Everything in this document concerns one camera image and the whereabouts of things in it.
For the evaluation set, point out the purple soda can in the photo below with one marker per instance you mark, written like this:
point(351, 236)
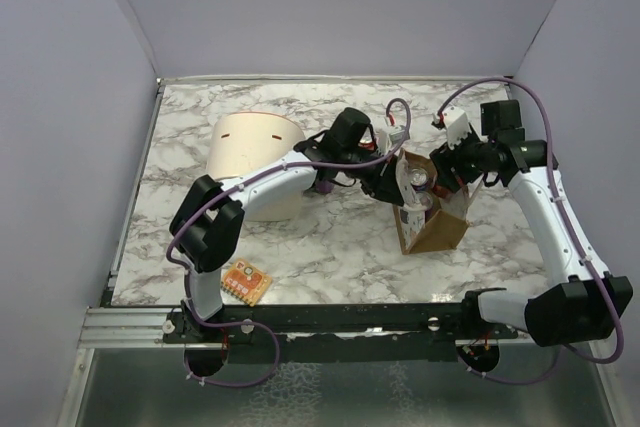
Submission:
point(323, 187)
point(425, 200)

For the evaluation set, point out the white cylindrical bucket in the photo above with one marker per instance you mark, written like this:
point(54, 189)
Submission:
point(246, 141)

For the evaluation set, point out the purple soda can carried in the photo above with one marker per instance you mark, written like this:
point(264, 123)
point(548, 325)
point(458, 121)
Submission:
point(420, 179)

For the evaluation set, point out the orange snack packet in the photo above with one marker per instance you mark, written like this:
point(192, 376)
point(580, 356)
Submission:
point(245, 282)

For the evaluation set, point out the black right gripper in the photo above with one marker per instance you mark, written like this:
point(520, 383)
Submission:
point(445, 158)

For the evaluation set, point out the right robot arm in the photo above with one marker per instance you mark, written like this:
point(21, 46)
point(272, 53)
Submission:
point(583, 298)

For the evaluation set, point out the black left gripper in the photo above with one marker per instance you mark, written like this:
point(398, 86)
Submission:
point(388, 188)

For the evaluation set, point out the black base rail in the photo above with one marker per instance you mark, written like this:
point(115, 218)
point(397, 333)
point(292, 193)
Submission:
point(322, 349)

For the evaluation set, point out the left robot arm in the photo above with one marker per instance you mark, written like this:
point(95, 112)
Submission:
point(206, 228)

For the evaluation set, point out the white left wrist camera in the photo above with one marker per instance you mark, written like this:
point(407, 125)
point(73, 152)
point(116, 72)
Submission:
point(387, 137)

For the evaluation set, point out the aluminium frame rail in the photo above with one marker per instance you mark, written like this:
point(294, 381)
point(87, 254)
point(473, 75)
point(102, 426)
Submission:
point(139, 327)

